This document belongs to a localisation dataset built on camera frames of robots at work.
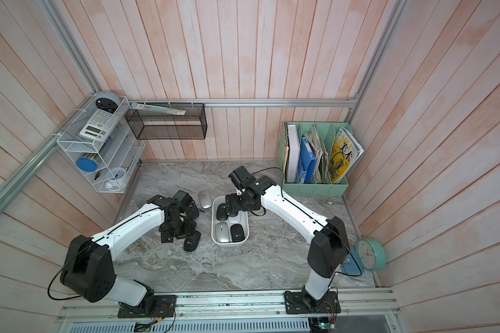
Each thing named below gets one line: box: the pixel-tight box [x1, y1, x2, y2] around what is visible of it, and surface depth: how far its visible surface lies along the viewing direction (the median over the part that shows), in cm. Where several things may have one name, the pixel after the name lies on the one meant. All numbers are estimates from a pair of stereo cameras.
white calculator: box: [79, 108, 119, 143], surface depth 79 cm
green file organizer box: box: [277, 121, 353, 195], surface depth 100 cm
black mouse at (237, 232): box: [229, 223, 246, 243], surface depth 92 cm
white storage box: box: [211, 194, 250, 246], surface depth 94 cm
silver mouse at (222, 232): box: [214, 222, 230, 243], surface depth 92 cm
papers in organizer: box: [304, 124, 330, 184], surface depth 97 cm
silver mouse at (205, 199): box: [197, 190, 213, 209], surface depth 105 cm
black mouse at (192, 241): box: [183, 230, 202, 252], surface depth 89 cm
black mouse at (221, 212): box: [216, 203, 229, 222], surface depth 97 cm
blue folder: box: [297, 136, 316, 184], surface depth 97 cm
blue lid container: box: [75, 157, 98, 173], surface depth 78 cm
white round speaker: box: [95, 91, 121, 114], surface depth 83 cm
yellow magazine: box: [328, 126, 365, 184], surface depth 100 cm
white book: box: [287, 124, 301, 183], surface depth 95 cm
